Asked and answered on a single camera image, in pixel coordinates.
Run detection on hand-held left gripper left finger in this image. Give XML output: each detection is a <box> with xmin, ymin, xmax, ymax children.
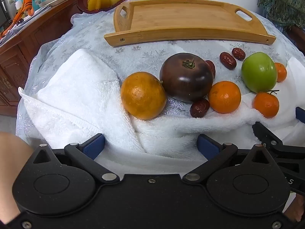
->
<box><xmin>31</xmin><ymin>134</ymin><xmax>120</xmax><ymax>185</ymax></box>

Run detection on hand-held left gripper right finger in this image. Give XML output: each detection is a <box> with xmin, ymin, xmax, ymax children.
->
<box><xmin>182</xmin><ymin>134</ymin><xmax>277</xmax><ymax>185</ymax></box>

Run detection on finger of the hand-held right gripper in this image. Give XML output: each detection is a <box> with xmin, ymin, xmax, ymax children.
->
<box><xmin>252</xmin><ymin>122</ymin><xmax>305</xmax><ymax>159</ymax></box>
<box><xmin>295</xmin><ymin>107</ymin><xmax>305</xmax><ymax>124</ymax></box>

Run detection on mandarin orange with stem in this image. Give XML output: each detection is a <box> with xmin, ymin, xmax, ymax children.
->
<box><xmin>253</xmin><ymin>89</ymin><xmax>280</xmax><ymax>119</ymax></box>

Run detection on red jujube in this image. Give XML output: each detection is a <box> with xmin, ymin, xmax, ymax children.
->
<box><xmin>232</xmin><ymin>47</ymin><xmax>246</xmax><ymax>61</ymax></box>
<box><xmin>190</xmin><ymin>98</ymin><xmax>210</xmax><ymax>118</ymax></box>
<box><xmin>205</xmin><ymin>60</ymin><xmax>216</xmax><ymax>79</ymax></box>
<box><xmin>219</xmin><ymin>52</ymin><xmax>237</xmax><ymax>70</ymax></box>

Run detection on green apple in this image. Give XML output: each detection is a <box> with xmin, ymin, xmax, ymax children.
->
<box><xmin>241</xmin><ymin>52</ymin><xmax>277</xmax><ymax>93</ymax></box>

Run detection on dark purple tomato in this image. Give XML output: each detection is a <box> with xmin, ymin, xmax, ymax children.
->
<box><xmin>159</xmin><ymin>53</ymin><xmax>214</xmax><ymax>103</ymax></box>

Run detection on large brownish orange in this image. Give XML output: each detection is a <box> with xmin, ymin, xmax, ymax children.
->
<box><xmin>120</xmin><ymin>72</ymin><xmax>167</xmax><ymax>120</ymax></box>

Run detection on wooden serving tray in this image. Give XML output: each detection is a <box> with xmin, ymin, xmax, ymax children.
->
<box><xmin>104</xmin><ymin>0</ymin><xmax>277</xmax><ymax>47</ymax></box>

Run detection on person's right forearm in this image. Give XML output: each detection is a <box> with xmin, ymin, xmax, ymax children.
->
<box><xmin>283</xmin><ymin>193</ymin><xmax>305</xmax><ymax>223</ymax></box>

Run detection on white terry towel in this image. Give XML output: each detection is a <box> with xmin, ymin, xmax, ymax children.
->
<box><xmin>95</xmin><ymin>57</ymin><xmax>305</xmax><ymax>174</ymax></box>
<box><xmin>18</xmin><ymin>48</ymin><xmax>146</xmax><ymax>153</ymax></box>

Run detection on brown wooden cabinet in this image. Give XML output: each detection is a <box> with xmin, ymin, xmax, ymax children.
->
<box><xmin>0</xmin><ymin>0</ymin><xmax>88</xmax><ymax>117</ymax></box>

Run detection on snowflake print tablecloth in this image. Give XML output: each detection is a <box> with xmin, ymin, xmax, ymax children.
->
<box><xmin>15</xmin><ymin>0</ymin><xmax>305</xmax><ymax>148</ymax></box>

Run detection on patterned fringed cloth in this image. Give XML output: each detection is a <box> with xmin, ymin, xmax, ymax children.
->
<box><xmin>257</xmin><ymin>0</ymin><xmax>305</xmax><ymax>28</ymax></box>

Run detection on papers on cabinet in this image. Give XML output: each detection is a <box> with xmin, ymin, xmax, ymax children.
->
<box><xmin>0</xmin><ymin>6</ymin><xmax>51</xmax><ymax>44</ymax></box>

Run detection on black monitor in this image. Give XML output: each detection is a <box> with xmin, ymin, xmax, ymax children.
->
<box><xmin>0</xmin><ymin>2</ymin><xmax>10</xmax><ymax>29</ymax></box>

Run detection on orange handled tool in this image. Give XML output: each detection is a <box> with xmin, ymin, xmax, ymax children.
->
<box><xmin>0</xmin><ymin>0</ymin><xmax>33</xmax><ymax>39</ymax></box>

